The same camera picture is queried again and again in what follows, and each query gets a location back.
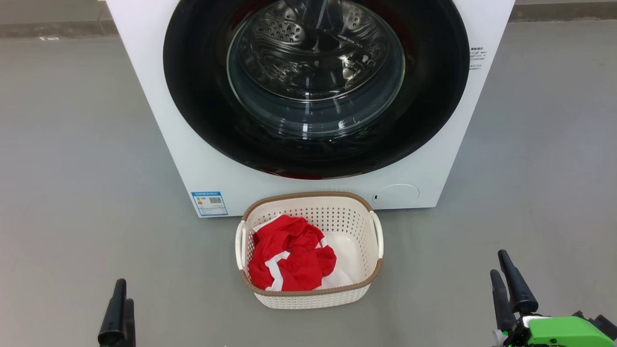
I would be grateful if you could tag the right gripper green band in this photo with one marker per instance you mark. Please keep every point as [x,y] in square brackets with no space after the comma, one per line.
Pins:
[559,332]

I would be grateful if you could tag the black round glass washer door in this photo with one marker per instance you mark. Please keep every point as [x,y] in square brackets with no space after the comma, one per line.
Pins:
[202,96]

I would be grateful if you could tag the red garment with white stripes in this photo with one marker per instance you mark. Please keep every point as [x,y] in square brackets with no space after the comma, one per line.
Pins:
[289,241]

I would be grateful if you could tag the white front-load washing machine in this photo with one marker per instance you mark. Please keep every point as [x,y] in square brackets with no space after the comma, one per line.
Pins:
[144,120]

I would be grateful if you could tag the cream laundry basket brown rim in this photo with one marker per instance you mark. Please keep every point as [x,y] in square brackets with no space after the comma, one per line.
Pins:
[313,299]

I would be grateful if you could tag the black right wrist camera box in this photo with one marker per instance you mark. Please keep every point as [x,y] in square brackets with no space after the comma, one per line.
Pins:
[606,326]

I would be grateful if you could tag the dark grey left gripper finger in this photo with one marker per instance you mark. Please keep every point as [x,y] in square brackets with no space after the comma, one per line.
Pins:
[130,327]
[113,323]

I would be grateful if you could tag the blue energy label sticker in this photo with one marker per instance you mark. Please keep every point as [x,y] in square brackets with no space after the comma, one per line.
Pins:
[209,203]

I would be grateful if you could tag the red garment with white panels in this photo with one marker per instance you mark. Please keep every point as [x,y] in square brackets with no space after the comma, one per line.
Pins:
[340,278]

